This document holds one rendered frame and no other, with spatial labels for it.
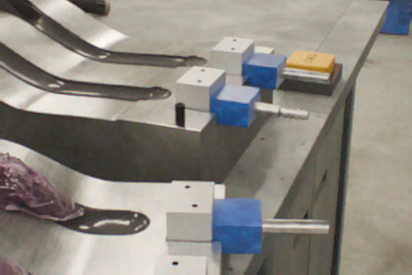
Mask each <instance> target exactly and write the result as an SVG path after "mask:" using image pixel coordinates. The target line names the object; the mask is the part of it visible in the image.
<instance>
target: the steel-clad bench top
mask: <svg viewBox="0 0 412 275"><path fill-rule="evenodd" d="M109 1H110V11H109V13H108V14H107V15H100V14H92V13H87V14H88V15H89V16H91V17H93V18H94V19H96V20H97V21H98V22H100V23H102V24H104V25H105V26H107V27H109V28H110V29H113V30H116V31H117V32H119V33H121V34H122V35H127V36H129V37H135V38H141V39H159V40H193V41H200V42H207V41H208V40H214V41H222V40H223V39H225V38H226V37H231V38H237V39H249V40H254V41H255V42H256V43H255V45H256V46H262V47H268V48H274V49H275V50H274V54H279V55H285V56H287V61H288V60H289V58H290V57H292V54H293V53H294V52H295V51H305V52H322V53H327V54H333V55H336V63H342V65H343V66H342V77H341V78H340V81H339V82H338V85H337V86H336V88H335V90H334V92H333V93H332V95H331V96H325V95H319V94H314V93H304V92H299V91H292V90H284V89H278V88H277V89H276V90H273V105H278V106H281V108H282V109H284V108H285V107H287V108H288V109H290V108H292V109H300V110H301V111H303V109H304V110H306V111H308V112H309V118H308V120H302V119H299V120H296V119H295V118H292V119H290V117H288V118H283V117H282V116H281V115H280V117H279V118H276V117H271V116H270V117H269V119H268V120H267V122H266V123H265V124H264V126H263V127H262V129H260V132H259V133H258V134H257V136H256V138H254V140H253V142H252V143H251V144H250V145H249V146H248V147H247V149H246V151H245V152H244V153H243V154H242V156H241V158H240V159H239V161H237V163H236V164H235V167H233V170H231V172H230V173H229V175H228V177H226V179H225V180H224V181H223V183H222V185H225V186H226V199H260V200H262V219H275V216H276V215H277V214H278V211H279V209H280V207H281V205H282V204H283V202H284V199H285V198H286V197H287V194H288V193H289V190H290V189H291V187H292V185H293V182H294V180H295V179H296V178H297V177H298V174H299V172H300V169H302V167H303V164H304V161H305V160H306V159H307V156H308V155H309V153H310V152H311V150H312V148H313V147H314V144H315V141H316V140H317V138H318V135H319V134H320V132H321V131H322V130H323V127H324V126H325V123H326V120H327V119H328V118H329V115H330V113H331V111H332V110H333V108H334V107H335V105H336V103H337V102H338V98H339V97H340V94H341V93H342V91H343V89H344V86H345V85H346V84H347V82H348V81H349V78H350V76H351V74H352V73H353V70H354V69H355V66H356V65H357V62H358V61H359V59H360V57H361V55H362V54H363V51H364V49H365V47H366V46H367V44H368V42H369V40H370V38H371V37H372V34H373V32H374V30H375V29H376V27H377V25H378V23H379V21H380V19H381V18H382V15H383V12H384V10H386V8H387V6H388V4H389V2H388V1H377V0H109ZM254 256H255V254H223V275H244V274H245V273H246V270H247V269H248V266H249V265H250V262H251V261H252V260H253V257H254Z"/></svg>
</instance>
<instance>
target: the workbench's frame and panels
mask: <svg viewBox="0 0 412 275"><path fill-rule="evenodd" d="M386 12H387V8H386V10H384V12H383V15H382V18H381V19H380V21H379V23H378V25H377V27H376V29H375V30H374V32H373V34H372V37H371V38H370V40H369V42H368V44H367V46H366V47H365V49H364V51H363V54H362V55H361V57H360V59H359V61H358V62H357V65H356V66H355V69H354V70H353V73H352V74H351V76H350V78H349V81H348V82H347V84H346V85H345V86H344V89H343V91H342V93H341V94H340V97H339V98H338V102H337V103H336V105H335V107H334V108H333V110H332V111H331V113H330V115H329V118H328V119H327V120H326V123H325V126H324V127H323V130H322V131H321V132H320V134H319V135H318V138H317V140H316V141H315V144H314V147H313V148H312V150H311V152H310V153H309V155H308V156H307V159H306V160H305V161H304V164H303V167H302V169H300V172H299V174H298V177H297V178H296V179H295V180H294V182H293V185H292V187H291V189H290V190H289V193H288V194H287V197H286V198H285V199H284V202H283V204H282V205H281V207H280V209H279V211H278V214H277V215H276V216H275V219H285V220H311V221H315V220H328V221H329V222H330V233H329V235H293V234H271V235H269V234H266V235H265V236H264V239H263V241H262V248H261V254H255V256H254V257H253V260H252V261H251V262H250V265H249V266H248V269H247V270H246V273H245V274H244V275H339V271H340V256H341V248H342V240H343V225H344V218H345V210H346V195H347V187H348V180H349V158H350V142H351V134H352V127H353V111H354V104H355V88H356V81H357V75H358V74H359V73H360V70H361V68H362V66H363V64H364V63H365V61H366V58H367V57H368V54H369V53H370V50H371V48H372V45H373V44H374V42H375V41H376V38H377V37H378V34H379V33H380V30H381V29H382V27H383V24H384V22H385V20H386Z"/></svg>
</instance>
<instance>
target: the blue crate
mask: <svg viewBox="0 0 412 275"><path fill-rule="evenodd" d="M377 1H388V2H389V4H388V6H387V12H386V20H385V22H384V24H383V27H382V29H381V30H380V33H383V34H397V35H406V34H408V32H409V26H410V23H411V17H412V0H377Z"/></svg>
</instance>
